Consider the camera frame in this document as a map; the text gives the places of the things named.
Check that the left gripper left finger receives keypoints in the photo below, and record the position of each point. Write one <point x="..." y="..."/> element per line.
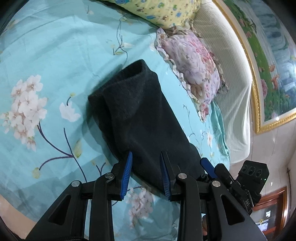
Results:
<point x="66" y="217"/>

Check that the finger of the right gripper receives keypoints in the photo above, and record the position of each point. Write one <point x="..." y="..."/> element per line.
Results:
<point x="208" y="167"/>
<point x="225" y="177"/>

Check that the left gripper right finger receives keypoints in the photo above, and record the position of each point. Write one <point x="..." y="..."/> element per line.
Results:
<point x="226" y="218"/>

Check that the black pants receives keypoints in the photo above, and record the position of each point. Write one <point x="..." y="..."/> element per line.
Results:
<point x="135" y="117"/>

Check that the person's right hand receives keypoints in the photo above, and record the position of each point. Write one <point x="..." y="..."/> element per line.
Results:
<point x="204" y="225"/>

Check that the wooden framed door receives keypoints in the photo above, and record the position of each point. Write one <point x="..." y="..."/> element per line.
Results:
<point x="270" y="214"/>

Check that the striped white headboard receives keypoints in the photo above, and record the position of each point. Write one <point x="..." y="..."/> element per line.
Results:
<point x="219" y="35"/>

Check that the pink floral pillow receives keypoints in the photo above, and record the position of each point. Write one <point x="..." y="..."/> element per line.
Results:
<point x="194" y="64"/>

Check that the gold framed landscape painting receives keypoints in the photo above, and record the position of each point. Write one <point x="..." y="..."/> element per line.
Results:
<point x="270" y="50"/>

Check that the turquoise floral bed sheet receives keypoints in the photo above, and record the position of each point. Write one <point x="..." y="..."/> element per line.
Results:
<point x="54" y="54"/>

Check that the yellow cartoon print pillow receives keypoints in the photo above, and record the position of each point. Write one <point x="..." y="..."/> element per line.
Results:
<point x="163" y="13"/>

